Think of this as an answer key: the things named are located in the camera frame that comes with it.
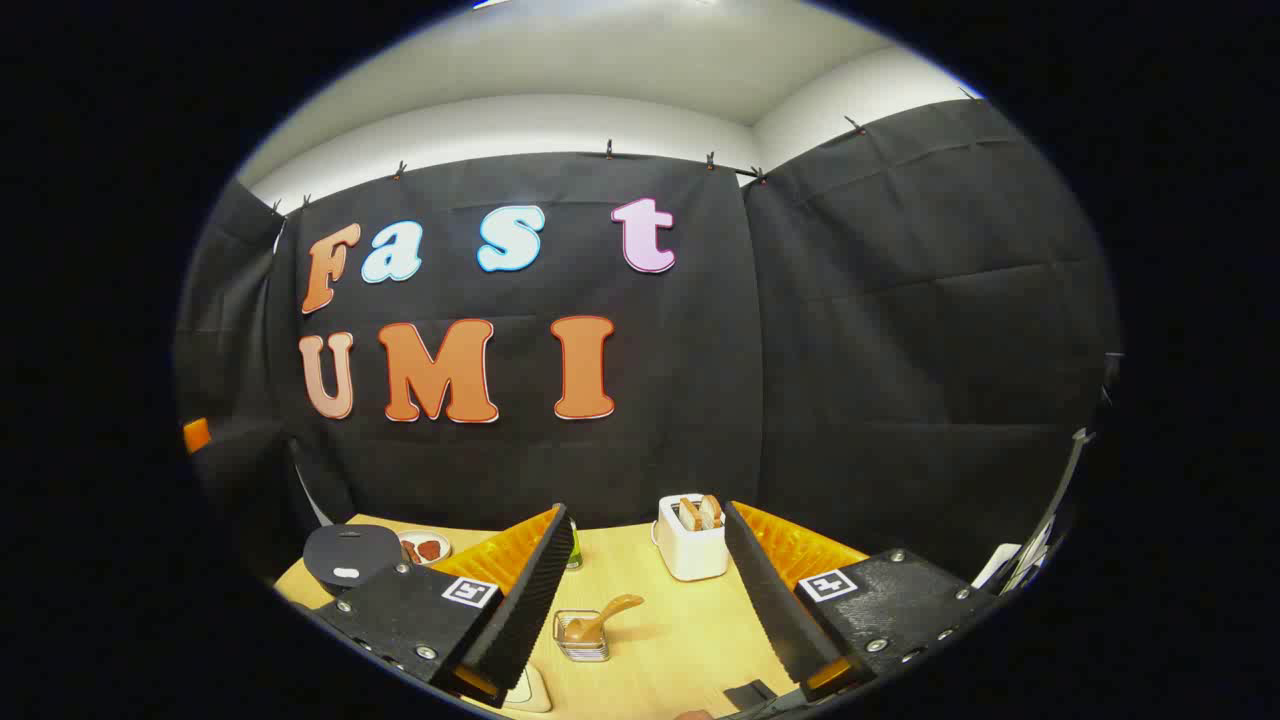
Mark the toasted bread slice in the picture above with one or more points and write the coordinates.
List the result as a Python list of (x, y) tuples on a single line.
[(711, 510), (689, 514)]

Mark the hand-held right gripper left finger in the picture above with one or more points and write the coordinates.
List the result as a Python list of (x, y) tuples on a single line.
[(520, 610)]

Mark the green label drink bottle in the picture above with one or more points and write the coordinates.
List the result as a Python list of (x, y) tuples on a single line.
[(576, 552)]

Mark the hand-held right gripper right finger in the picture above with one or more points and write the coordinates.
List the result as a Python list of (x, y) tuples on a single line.
[(775, 610)]

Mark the small round plate red food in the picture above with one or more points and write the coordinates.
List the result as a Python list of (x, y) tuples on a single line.
[(428, 549)]

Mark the small black object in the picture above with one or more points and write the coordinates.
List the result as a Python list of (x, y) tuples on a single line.
[(750, 694)]

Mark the wooden spoon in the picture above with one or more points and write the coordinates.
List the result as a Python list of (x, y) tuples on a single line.
[(600, 618)]

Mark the black backdrop cloth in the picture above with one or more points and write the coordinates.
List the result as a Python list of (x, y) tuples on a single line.
[(850, 350)]

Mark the white toaster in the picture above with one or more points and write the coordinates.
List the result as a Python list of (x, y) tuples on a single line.
[(692, 555)]

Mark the orange object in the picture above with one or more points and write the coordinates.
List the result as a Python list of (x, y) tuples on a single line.
[(197, 435)]

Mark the white printed board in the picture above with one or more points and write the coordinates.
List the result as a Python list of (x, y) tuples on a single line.
[(1000, 565)]

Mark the black rice cooker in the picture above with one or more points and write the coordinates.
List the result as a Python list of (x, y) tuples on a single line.
[(350, 550)]

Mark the clear plastic rice tray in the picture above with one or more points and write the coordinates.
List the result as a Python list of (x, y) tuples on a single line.
[(528, 692)]

